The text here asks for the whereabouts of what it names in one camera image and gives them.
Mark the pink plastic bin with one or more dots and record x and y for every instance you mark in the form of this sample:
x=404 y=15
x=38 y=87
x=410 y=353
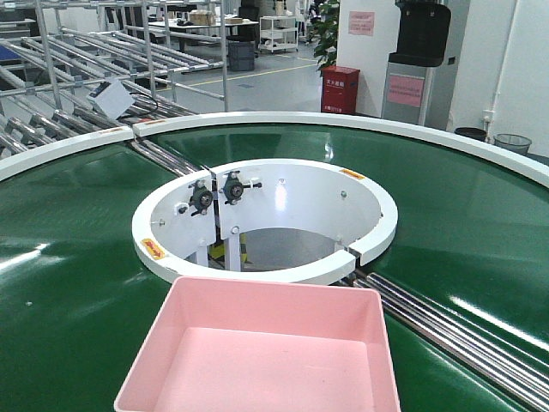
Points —
x=221 y=345

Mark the white shelf cart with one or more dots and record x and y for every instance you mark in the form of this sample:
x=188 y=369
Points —
x=278 y=33

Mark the black waste bin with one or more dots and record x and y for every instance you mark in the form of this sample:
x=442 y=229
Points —
x=472 y=133

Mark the steel roller strip left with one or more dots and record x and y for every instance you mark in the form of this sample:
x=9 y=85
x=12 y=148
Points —
x=162 y=157

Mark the steel roller strip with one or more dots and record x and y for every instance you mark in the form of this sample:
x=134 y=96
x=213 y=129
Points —
x=491 y=361
x=162 y=157

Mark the red fire extinguisher cabinet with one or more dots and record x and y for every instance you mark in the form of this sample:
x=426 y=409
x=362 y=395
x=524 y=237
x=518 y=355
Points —
x=340 y=88

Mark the dark stacked crates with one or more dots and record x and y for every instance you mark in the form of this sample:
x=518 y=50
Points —
x=241 y=56

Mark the green potted plant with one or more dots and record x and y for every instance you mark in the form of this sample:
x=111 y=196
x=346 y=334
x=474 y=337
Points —
x=325 y=28

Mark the metal roller rack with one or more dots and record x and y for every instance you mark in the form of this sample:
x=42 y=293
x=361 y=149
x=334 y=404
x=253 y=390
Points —
x=54 y=53

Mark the grey water dispenser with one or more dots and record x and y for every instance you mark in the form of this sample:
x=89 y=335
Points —
x=421 y=44

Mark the white control box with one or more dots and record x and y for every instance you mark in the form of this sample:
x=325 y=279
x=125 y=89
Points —
x=111 y=98

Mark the green circular conveyor belt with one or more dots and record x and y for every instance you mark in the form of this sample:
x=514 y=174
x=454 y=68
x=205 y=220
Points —
x=77 y=302

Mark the white outer conveyor rim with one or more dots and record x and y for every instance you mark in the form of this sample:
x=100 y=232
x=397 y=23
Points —
x=19 y=163

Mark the steel roller strip right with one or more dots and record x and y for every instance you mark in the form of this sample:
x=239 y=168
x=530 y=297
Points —
x=491 y=361

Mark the pink wall notice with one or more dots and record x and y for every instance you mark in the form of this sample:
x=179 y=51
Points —
x=361 y=23

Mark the grey wire waste basket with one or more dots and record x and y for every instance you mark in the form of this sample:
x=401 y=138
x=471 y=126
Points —
x=513 y=142

